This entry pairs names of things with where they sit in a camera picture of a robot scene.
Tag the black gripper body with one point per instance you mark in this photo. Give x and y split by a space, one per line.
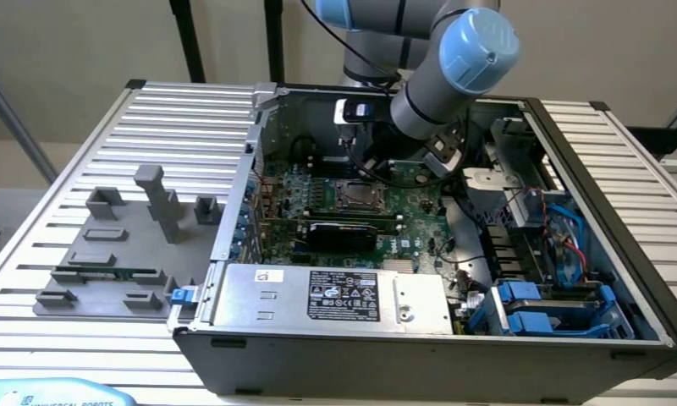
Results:
391 146

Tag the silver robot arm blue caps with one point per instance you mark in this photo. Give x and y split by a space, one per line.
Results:
427 80

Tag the green motherboard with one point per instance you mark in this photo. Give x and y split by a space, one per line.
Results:
422 228

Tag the black graphics card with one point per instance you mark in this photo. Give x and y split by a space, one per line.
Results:
342 233

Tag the small silver chipset heatsink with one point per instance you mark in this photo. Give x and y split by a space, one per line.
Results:
399 265

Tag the silver power supply unit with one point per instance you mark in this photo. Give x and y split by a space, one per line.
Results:
293 298

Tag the blue disk bay cage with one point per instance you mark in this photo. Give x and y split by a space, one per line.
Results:
530 306

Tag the black box on side desk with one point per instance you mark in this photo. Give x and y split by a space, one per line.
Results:
657 141

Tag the grey parts rack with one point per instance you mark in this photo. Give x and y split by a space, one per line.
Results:
141 254

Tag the blue plastic case latch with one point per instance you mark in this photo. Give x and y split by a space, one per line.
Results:
181 297

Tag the black open PC case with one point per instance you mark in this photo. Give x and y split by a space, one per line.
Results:
406 368

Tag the green RAM stick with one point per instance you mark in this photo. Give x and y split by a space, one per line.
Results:
103 272

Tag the grey metal pole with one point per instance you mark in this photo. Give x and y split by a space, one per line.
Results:
10 122

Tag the teach pendant with blue rim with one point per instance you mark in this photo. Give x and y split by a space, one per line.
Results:
45 393

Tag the white black wrist camera box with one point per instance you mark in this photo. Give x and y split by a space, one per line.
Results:
351 111

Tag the CPU socket with metal frame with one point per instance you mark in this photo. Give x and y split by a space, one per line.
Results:
357 195

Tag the silver metal drive bracket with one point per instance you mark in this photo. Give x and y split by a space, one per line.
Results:
502 186

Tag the black frame post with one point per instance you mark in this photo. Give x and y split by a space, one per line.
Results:
273 40
186 38

